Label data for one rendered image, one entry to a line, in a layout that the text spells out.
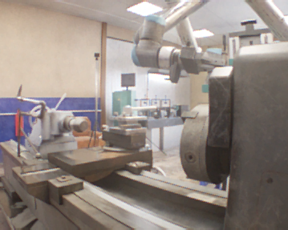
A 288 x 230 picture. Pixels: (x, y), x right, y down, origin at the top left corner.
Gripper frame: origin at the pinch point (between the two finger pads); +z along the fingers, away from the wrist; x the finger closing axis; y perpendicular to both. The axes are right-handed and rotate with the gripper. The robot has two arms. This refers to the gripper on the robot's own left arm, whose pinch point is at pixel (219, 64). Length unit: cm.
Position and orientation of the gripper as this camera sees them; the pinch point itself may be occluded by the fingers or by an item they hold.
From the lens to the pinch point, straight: 82.7
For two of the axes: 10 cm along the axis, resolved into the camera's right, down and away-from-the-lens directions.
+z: 8.9, 1.9, -4.1
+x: 3.6, 2.6, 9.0
